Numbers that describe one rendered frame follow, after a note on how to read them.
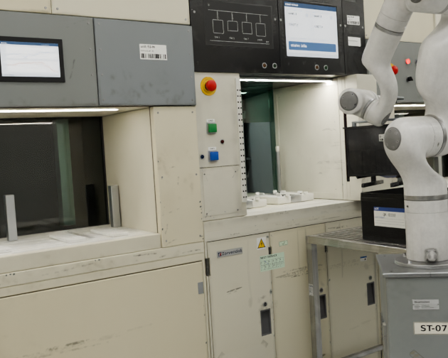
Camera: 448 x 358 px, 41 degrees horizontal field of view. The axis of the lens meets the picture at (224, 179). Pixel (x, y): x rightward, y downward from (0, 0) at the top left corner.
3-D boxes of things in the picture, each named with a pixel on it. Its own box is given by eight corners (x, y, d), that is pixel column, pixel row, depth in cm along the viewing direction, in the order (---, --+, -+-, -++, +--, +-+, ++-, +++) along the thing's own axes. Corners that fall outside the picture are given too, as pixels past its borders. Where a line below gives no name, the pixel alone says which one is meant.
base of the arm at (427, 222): (470, 268, 161) (467, 200, 160) (397, 269, 165) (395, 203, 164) (456, 255, 180) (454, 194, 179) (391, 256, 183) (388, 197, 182)
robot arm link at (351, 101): (382, 98, 195) (360, 85, 199) (368, 96, 184) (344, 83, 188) (370, 121, 198) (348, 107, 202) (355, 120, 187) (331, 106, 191)
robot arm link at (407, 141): (457, 197, 169) (454, 114, 167) (409, 204, 160) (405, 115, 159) (424, 195, 179) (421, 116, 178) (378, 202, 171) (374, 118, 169)
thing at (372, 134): (343, 187, 213) (339, 99, 212) (365, 183, 230) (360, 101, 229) (412, 187, 200) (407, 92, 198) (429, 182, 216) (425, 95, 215)
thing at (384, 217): (360, 239, 219) (358, 192, 219) (409, 229, 235) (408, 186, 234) (422, 246, 196) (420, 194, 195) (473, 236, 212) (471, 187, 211)
